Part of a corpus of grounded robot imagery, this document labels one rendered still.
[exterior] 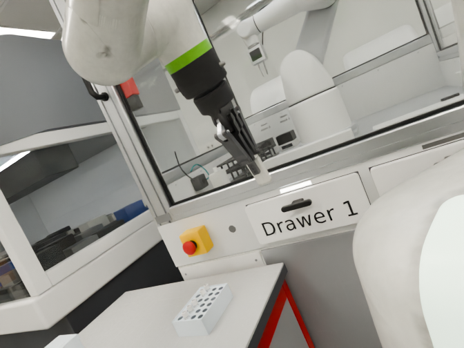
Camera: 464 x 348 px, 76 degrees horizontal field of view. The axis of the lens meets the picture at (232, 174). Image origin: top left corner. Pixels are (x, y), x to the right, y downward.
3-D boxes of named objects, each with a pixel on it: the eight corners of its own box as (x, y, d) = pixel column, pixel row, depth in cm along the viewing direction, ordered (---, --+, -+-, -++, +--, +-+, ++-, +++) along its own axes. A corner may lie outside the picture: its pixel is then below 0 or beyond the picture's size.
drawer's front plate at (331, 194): (374, 219, 66) (357, 173, 65) (259, 245, 79) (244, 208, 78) (374, 215, 67) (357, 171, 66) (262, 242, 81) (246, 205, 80)
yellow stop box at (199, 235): (206, 255, 83) (196, 231, 82) (187, 259, 86) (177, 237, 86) (215, 246, 88) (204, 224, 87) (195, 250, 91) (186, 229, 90)
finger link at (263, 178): (257, 155, 63) (256, 157, 62) (271, 180, 66) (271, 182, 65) (244, 160, 64) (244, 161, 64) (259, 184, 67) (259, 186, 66)
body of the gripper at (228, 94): (199, 89, 62) (223, 126, 66) (185, 105, 55) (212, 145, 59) (229, 72, 58) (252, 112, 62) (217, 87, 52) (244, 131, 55)
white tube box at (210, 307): (208, 335, 61) (201, 319, 60) (178, 337, 65) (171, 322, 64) (233, 296, 71) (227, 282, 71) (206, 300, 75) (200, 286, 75)
